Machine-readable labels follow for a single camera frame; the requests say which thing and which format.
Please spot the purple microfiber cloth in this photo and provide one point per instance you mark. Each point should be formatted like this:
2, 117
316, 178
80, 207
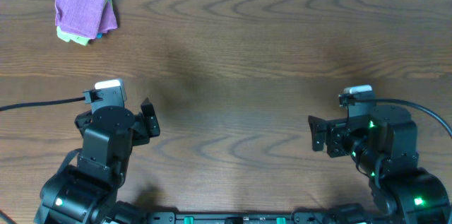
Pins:
79, 17

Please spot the green folded cloth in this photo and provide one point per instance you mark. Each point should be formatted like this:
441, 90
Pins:
69, 36

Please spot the purple folded cloth in stack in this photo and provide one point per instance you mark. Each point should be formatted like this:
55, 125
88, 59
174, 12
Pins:
111, 22

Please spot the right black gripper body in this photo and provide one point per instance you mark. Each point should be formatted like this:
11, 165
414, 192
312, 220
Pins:
334, 136

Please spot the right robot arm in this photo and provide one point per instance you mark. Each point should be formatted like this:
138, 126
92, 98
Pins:
381, 138

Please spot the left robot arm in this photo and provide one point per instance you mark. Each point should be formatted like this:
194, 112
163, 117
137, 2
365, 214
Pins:
84, 188

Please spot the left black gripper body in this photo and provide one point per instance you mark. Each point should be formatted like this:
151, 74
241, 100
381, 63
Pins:
149, 119

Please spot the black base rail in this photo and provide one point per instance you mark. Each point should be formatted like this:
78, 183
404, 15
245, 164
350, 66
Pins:
234, 218

